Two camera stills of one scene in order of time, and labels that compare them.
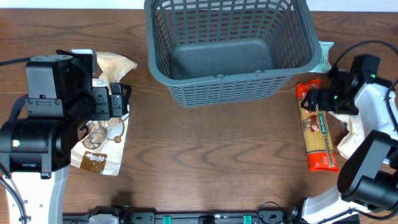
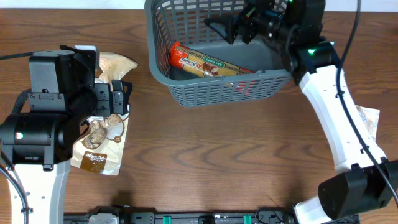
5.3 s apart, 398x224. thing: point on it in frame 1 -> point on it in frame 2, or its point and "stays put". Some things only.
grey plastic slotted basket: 231,53 stays put
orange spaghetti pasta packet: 321,152 -> 201,64
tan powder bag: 114,66 stays put
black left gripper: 101,111 stays put
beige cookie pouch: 99,147 stays put
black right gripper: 311,99 -> 248,18
